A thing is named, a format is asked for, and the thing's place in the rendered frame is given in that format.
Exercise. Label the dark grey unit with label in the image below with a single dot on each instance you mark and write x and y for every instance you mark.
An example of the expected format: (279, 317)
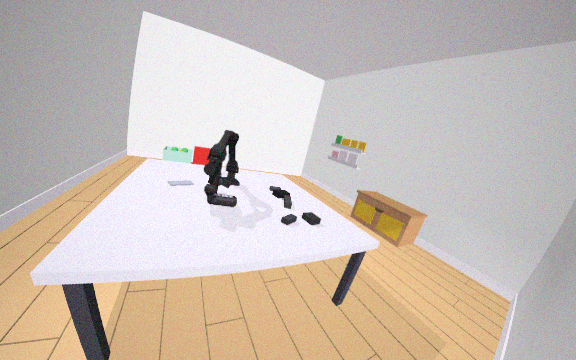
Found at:
(224, 200)

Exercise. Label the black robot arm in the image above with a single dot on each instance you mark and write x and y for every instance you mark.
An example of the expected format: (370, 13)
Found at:
(219, 154)

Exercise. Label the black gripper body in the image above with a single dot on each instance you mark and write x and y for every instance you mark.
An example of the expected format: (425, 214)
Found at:
(213, 180)

